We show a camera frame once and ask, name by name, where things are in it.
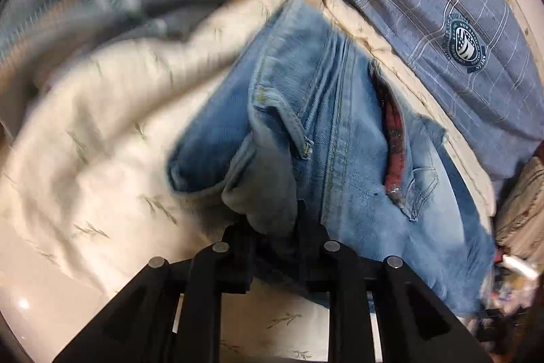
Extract cream leaf-print bed sheet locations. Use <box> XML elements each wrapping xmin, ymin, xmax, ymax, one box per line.
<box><xmin>0</xmin><ymin>0</ymin><xmax>496</xmax><ymax>363</ymax></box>

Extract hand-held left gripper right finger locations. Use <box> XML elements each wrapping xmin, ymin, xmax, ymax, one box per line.
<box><xmin>296</xmin><ymin>200</ymin><xmax>494</xmax><ymax>363</ymax></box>

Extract beige cloth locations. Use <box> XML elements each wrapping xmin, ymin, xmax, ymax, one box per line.
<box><xmin>494</xmin><ymin>156</ymin><xmax>544</xmax><ymax>258</ymax></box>

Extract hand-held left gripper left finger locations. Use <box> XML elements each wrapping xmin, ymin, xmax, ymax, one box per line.
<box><xmin>53</xmin><ymin>217</ymin><xmax>256</xmax><ymax>363</ymax></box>

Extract blue denim pants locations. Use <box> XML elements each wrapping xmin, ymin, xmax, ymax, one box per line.
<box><xmin>168</xmin><ymin>0</ymin><xmax>496</xmax><ymax>315</ymax></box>

